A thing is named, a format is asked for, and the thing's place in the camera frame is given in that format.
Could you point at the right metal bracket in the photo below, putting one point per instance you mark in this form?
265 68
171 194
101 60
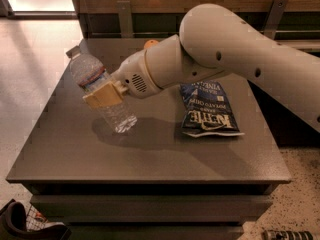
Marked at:
274 17

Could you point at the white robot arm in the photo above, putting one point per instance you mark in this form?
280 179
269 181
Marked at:
213 42

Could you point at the metal bracket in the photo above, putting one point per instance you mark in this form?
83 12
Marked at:
274 17
125 18

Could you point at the grey drawer table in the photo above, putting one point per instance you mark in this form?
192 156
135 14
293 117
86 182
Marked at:
154 182

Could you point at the left metal bracket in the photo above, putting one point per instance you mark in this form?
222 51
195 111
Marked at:
125 18

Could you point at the orange fruit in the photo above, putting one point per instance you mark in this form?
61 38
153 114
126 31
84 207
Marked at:
150 43

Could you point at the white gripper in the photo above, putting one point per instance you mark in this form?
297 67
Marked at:
133 74

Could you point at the clear plastic water bottle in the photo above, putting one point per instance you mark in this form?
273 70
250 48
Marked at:
89 73

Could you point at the blue kettle chips bag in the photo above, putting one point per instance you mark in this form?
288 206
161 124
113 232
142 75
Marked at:
207 110

